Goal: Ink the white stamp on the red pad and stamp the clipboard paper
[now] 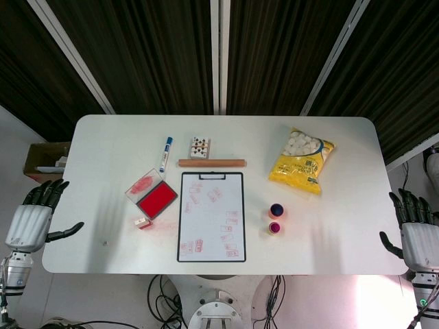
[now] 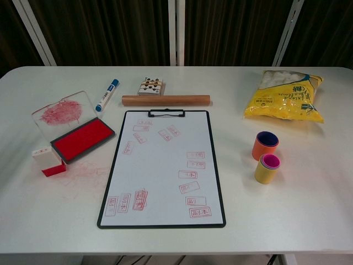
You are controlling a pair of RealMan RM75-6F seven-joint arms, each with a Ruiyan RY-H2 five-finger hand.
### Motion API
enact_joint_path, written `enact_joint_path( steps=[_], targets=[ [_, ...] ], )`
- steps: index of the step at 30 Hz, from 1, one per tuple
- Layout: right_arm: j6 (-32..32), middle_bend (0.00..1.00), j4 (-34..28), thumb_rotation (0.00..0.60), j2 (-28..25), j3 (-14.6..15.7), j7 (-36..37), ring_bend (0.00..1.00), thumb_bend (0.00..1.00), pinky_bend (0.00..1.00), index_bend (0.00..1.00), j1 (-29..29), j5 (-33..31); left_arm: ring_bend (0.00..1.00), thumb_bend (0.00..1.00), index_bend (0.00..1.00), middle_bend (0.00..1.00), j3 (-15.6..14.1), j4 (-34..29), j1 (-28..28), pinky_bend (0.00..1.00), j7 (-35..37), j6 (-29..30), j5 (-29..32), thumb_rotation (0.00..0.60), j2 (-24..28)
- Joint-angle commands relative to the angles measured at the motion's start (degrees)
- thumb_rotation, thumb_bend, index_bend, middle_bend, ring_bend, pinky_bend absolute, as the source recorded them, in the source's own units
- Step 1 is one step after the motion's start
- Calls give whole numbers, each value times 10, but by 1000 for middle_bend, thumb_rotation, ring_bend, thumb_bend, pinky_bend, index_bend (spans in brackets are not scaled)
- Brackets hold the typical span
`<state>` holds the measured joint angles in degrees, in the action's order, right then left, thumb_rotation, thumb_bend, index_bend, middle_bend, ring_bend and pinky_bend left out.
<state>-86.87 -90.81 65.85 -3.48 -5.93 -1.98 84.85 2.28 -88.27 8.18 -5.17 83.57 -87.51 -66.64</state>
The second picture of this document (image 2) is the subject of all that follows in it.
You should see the red and white stamp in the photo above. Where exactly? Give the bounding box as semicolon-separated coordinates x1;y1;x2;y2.
31;145;67;178

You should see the black clipboard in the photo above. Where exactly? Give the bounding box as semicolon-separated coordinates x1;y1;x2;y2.
97;109;227;229

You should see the red ink pad clear lid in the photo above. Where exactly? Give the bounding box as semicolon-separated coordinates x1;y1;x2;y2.
31;90;116;165

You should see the wooden rolling pin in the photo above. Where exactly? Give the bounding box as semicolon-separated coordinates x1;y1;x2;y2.
121;94;211;107

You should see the white paper with red stamps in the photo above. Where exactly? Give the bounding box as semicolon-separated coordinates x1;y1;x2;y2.
100;112;223;226

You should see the playing card deck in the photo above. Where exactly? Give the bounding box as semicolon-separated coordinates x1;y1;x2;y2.
137;76;167;97

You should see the blue white marker pen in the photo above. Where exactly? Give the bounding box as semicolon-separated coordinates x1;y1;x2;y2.
95;78;120;113

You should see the blue cap stamp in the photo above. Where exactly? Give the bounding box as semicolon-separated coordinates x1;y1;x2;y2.
252;131;280;161

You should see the purple stacking cup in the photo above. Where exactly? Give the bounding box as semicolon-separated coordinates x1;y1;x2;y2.
256;131;279;146

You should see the pink stacking cup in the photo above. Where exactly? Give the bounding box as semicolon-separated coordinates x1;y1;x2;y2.
260;154;281;169

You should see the magenta cap stamp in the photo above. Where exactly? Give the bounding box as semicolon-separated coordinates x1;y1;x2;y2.
254;153;281;184

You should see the yellow marshmallow bag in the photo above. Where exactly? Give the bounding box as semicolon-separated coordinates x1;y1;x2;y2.
243;70;325;125

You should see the dark pleated curtain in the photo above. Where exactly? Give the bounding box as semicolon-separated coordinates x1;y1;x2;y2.
0;0;353;78

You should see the white frame post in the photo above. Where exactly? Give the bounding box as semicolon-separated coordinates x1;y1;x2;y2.
168;0;186;66
12;0;57;66
272;0;304;66

